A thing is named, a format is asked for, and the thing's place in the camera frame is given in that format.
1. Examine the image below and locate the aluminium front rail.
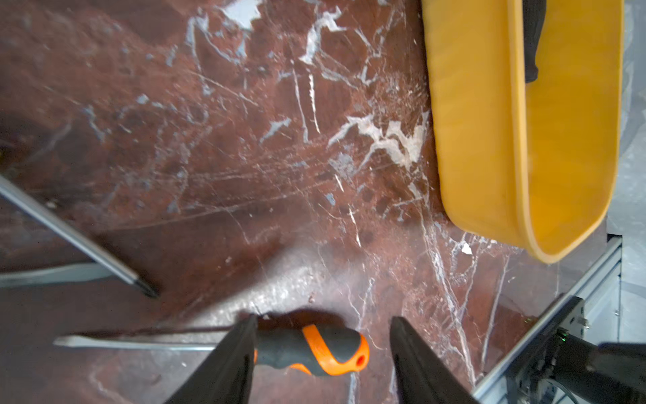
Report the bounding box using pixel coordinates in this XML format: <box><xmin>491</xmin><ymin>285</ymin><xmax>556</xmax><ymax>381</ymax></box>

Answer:
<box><xmin>474</xmin><ymin>235</ymin><xmax>622</xmax><ymax>403</ymax></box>

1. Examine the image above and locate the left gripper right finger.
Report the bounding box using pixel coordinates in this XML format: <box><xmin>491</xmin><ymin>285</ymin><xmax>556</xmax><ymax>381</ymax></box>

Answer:
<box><xmin>390</xmin><ymin>316</ymin><xmax>477</xmax><ymax>404</ymax></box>

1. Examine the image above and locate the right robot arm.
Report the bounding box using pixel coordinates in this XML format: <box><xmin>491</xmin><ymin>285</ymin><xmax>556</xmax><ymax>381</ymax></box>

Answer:
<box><xmin>553</xmin><ymin>336</ymin><xmax>645</xmax><ymax>403</ymax></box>

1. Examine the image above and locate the green black handle screwdriver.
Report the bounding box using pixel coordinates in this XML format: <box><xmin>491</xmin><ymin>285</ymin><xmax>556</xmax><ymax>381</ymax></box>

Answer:
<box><xmin>523</xmin><ymin>0</ymin><xmax>547</xmax><ymax>83</ymax></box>

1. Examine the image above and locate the orange black stubby screwdriver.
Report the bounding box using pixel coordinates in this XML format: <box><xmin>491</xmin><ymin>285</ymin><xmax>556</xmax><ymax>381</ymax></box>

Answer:
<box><xmin>53</xmin><ymin>324</ymin><xmax>370</xmax><ymax>376</ymax></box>

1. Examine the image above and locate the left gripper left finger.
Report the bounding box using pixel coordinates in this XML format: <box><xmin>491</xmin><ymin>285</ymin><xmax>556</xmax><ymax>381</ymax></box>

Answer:
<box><xmin>167</xmin><ymin>315</ymin><xmax>257</xmax><ymax>404</ymax></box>

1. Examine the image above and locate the yellow plastic storage box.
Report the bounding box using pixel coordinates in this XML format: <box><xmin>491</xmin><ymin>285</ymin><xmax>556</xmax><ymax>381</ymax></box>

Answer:
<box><xmin>422</xmin><ymin>1</ymin><xmax>624</xmax><ymax>264</ymax></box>

